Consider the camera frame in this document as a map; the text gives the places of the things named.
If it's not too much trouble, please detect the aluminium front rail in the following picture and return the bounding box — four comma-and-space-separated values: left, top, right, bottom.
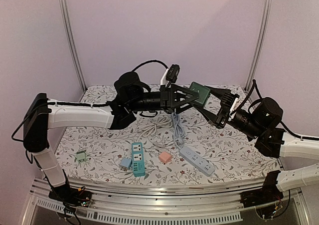
21, 177, 310, 225

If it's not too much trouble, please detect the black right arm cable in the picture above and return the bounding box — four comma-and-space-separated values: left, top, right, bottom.
249, 79, 307, 140

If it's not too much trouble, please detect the light blue power strip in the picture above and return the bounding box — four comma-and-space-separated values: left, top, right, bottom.
179, 147, 215, 177

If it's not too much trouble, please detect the left aluminium frame post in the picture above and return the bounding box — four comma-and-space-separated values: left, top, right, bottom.
59, 0, 87, 92

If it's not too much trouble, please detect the teal power strip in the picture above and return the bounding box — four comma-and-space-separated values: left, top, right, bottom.
132, 142, 146, 177

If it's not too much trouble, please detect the small blue cube adapter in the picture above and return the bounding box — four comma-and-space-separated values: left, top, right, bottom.
119, 158, 132, 171

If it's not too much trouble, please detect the floral tablecloth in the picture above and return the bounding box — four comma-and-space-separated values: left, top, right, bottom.
52, 84, 281, 186

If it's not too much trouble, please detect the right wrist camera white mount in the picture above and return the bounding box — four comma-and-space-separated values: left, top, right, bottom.
229, 97, 240, 115

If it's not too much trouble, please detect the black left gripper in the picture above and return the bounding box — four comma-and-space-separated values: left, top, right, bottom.
128, 83, 200, 114

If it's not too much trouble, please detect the light blue coiled cable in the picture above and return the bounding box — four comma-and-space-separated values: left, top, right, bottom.
171, 112, 186, 147

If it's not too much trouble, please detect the pink cube adapter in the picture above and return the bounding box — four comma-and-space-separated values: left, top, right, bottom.
158, 151, 172, 164

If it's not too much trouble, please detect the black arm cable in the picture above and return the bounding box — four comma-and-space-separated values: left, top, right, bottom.
249, 79, 307, 140
132, 59, 170, 73

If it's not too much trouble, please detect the dark green cube socket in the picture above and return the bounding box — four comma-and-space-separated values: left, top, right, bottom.
189, 82, 210, 108

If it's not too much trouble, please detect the aluminium frame post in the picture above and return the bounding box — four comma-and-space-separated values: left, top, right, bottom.
59, 0, 87, 92
244, 0, 272, 92

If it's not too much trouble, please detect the light green cube adapter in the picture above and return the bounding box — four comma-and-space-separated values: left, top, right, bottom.
75, 151, 87, 164

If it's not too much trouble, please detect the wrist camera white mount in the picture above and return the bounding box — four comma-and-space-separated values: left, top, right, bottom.
160, 64, 180, 85
229, 97, 240, 115

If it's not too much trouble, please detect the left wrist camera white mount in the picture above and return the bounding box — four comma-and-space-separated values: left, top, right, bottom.
160, 64, 180, 85

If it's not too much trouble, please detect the right aluminium frame post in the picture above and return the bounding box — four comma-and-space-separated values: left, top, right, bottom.
244, 0, 272, 92

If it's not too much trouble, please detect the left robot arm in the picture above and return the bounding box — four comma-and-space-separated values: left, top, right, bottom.
23, 71, 199, 202

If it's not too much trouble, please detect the white coiled cable with plug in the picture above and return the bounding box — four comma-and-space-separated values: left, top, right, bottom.
138, 116, 175, 148

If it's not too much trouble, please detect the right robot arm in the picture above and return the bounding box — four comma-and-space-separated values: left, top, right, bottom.
191, 82, 319, 160

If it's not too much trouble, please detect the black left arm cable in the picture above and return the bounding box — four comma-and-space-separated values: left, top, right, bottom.
132, 59, 170, 73

